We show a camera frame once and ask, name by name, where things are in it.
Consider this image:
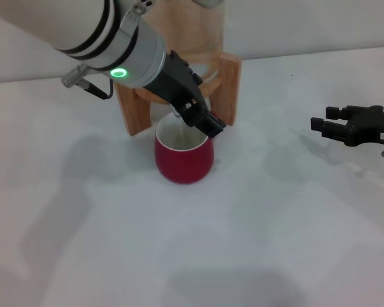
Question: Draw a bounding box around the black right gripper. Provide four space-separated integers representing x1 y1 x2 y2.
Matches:
310 104 384 147

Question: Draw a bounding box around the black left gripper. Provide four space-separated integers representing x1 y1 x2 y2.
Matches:
142 49 227 139

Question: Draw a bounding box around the red ceramic cup white inside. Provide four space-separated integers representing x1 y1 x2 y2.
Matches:
154 110 221 185

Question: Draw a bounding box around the wooden dispenser stand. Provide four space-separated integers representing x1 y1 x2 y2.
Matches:
115 52 243 137

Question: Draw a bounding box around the clear glass water dispenser jar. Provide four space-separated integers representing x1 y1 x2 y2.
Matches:
140 0 227 93

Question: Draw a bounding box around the left gripper cable with plug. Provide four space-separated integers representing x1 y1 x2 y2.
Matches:
61 63 116 100

